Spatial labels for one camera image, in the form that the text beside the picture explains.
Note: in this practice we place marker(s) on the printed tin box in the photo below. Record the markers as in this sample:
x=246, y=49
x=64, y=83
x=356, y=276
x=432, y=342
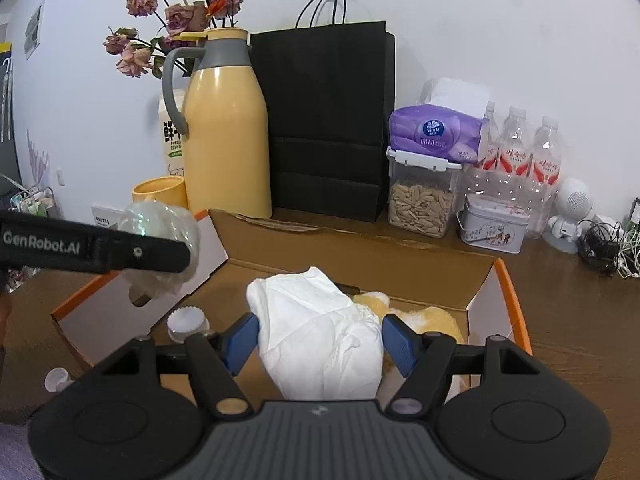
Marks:
x=492, y=230

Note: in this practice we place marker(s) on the yellow thermos jug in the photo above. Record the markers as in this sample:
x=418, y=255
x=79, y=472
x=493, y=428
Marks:
x=225, y=135

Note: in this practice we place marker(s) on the white cloth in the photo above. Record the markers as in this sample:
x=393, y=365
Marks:
x=310, y=330

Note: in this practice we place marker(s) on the black paper bag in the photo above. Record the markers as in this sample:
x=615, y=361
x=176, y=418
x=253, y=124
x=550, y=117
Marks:
x=325, y=110

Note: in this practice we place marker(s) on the yellow and white plush toy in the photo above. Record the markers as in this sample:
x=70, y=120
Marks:
x=435, y=320

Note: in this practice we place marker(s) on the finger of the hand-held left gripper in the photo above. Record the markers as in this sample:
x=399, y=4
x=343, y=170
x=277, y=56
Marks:
x=150, y=256

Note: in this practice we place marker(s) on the white robot-shaped speaker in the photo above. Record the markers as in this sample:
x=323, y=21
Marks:
x=572, y=202

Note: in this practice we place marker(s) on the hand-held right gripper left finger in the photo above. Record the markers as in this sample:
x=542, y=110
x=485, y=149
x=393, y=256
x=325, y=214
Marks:
x=242, y=342

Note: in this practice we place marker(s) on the white milk carton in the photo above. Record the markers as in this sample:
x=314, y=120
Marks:
x=170, y=145

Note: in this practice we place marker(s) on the yellow mug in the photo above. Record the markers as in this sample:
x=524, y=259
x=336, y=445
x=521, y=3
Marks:
x=160, y=192

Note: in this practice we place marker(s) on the ridged white bottle cap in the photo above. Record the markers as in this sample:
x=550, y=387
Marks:
x=186, y=321

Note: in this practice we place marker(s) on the purple tissue pack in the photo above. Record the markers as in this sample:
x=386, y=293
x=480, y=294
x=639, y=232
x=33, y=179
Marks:
x=430, y=130

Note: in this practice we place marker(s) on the purple plant wall sticker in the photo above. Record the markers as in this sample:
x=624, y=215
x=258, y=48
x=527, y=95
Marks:
x=37, y=162

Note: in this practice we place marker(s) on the dried pink flower bouquet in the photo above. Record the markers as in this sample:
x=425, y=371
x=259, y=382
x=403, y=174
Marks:
x=177, y=17

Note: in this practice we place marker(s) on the clear container of seeds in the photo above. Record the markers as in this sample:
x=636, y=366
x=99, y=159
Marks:
x=420, y=210

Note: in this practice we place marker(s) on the yellow box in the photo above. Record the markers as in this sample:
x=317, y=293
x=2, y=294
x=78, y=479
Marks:
x=4, y=49

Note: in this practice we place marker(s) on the clear plastic bag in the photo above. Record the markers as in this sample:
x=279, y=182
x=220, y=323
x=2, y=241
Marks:
x=165, y=220

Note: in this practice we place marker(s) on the orange and white cardboard box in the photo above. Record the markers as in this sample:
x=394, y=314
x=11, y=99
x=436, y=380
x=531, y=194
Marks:
x=400, y=270

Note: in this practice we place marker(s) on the small wall picture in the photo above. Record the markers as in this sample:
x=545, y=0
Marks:
x=32, y=30

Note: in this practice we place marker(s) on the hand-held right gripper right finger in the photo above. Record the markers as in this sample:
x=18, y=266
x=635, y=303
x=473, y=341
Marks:
x=400, y=347

